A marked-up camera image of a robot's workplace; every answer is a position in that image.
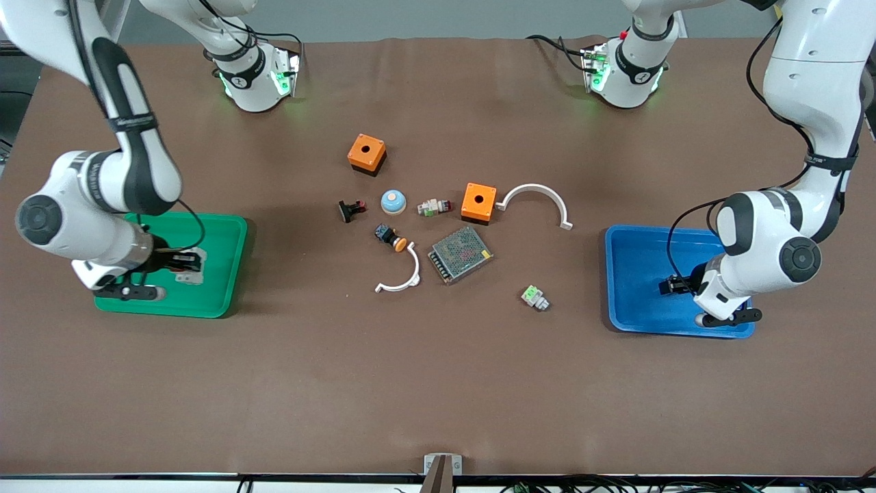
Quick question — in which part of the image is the white red circuit breaker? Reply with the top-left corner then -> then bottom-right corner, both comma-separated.
174,248 -> 207,286

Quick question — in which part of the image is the blue plastic tray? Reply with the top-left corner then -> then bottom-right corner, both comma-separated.
604,224 -> 756,340

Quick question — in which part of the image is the green plastic tray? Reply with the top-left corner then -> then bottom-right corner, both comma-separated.
94,211 -> 248,319

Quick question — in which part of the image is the large white arc clamp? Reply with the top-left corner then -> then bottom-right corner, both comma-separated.
495,184 -> 574,231

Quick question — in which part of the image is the black orange-capped push button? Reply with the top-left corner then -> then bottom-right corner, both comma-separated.
374,224 -> 409,253

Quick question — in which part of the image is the orange button box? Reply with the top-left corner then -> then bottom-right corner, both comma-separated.
347,133 -> 388,177
461,182 -> 498,225

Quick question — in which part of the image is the metal mesh power supply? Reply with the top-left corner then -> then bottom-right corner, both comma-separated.
428,225 -> 495,286

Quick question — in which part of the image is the small white arc clamp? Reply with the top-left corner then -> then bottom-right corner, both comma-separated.
374,243 -> 422,294

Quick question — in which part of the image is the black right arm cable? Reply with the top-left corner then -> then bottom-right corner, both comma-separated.
65,0 -> 207,253

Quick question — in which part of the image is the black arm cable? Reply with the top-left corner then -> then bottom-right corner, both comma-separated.
65,0 -> 207,253
667,17 -> 864,278

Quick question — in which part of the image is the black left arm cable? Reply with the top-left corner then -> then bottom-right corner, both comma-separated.
667,17 -> 864,278

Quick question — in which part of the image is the black right base cable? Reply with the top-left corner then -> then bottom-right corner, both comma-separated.
202,0 -> 303,69

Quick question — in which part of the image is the black base cable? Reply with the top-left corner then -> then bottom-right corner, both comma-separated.
526,33 -> 591,73
202,0 -> 303,69

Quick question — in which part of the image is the black left base cable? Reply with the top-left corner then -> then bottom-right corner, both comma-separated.
526,33 -> 591,73

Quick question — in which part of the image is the metal table edge bracket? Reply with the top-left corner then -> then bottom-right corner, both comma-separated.
424,454 -> 463,493

